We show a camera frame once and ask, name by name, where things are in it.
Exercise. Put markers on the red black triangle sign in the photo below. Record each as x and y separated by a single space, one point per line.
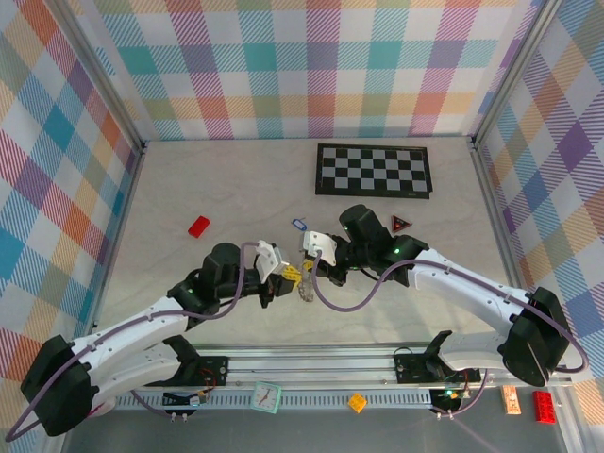
400 225

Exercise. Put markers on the mint green alarm clock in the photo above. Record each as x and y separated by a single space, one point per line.
265 397

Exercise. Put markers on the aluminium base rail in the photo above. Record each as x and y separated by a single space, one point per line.
311 368

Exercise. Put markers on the black white chessboard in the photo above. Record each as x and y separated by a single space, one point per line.
373 172

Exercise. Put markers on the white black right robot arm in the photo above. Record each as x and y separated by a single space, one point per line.
472 288

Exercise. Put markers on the small red toy brick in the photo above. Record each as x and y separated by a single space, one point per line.
198 226

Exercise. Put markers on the pink tape roll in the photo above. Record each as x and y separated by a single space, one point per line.
105 409

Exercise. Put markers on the aluminium frame post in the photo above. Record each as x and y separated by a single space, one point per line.
104 80
514 71

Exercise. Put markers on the orange toy brick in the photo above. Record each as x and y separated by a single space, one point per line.
357 402

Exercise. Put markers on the metal keyring bunch with keys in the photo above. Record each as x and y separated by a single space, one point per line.
307 291

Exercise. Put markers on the blue key tag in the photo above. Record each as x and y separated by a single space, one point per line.
298 225

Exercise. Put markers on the large red toy brick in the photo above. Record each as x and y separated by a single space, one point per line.
544 406

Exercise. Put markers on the aluminium frame side bar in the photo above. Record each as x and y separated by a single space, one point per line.
491 207
120 226

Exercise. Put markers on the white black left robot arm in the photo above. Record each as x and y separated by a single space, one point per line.
141 325

